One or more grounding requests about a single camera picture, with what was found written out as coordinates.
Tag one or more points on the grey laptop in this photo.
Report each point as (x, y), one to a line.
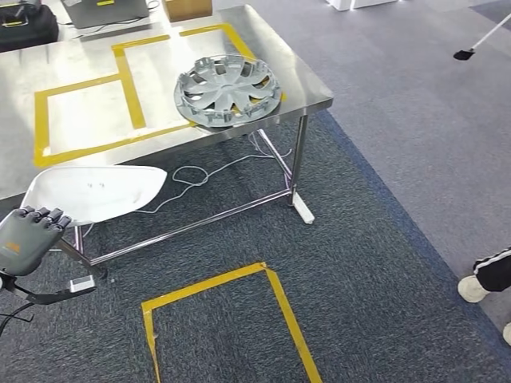
(108, 11)

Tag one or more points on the white pole black foot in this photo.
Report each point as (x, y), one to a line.
(463, 54)

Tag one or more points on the white lit plinth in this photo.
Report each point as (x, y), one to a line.
(359, 4)

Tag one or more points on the black yellow controller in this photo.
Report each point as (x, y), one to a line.
(16, 13)

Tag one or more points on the white power strip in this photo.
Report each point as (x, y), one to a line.
(304, 210)

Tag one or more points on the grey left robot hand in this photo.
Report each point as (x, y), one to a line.
(24, 243)

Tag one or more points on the grey wheel hubcap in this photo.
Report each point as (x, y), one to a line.
(227, 92)

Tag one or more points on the person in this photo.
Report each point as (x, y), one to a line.
(493, 272)

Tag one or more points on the white curved plastic part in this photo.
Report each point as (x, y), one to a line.
(91, 193)

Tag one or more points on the stainless steel workbench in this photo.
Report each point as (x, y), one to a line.
(159, 69)

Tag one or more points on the black bag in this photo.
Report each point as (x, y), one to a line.
(32, 34)

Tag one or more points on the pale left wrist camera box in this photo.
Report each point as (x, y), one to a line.
(81, 284)

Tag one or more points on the brown cardboard box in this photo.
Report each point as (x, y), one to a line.
(187, 9)

